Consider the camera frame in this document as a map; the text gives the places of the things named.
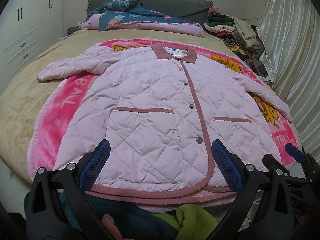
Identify pink quilted jacket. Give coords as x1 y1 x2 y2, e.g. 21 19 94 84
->
36 42 293 205

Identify pile of folded clothes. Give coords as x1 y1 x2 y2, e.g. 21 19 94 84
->
203 5 272 86

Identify green garment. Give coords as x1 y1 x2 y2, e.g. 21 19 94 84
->
153 204 219 240

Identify dark teal garment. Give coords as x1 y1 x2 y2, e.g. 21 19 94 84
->
23 191 181 240

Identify pink cartoon bear blanket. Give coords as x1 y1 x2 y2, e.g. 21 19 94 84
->
26 38 302 214

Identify tan bed cover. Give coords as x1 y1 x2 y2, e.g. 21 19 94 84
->
1 29 235 184

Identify cream satin curtain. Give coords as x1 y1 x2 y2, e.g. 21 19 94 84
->
258 0 319 160

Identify dark bedside table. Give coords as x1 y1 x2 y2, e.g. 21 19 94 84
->
67 25 80 36

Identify white wardrobe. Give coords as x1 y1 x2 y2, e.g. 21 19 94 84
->
1 0 63 92

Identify blue floral pink quilt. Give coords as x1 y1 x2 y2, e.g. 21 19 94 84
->
79 0 204 37

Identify dark grey headboard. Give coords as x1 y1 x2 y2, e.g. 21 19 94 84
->
87 0 213 24

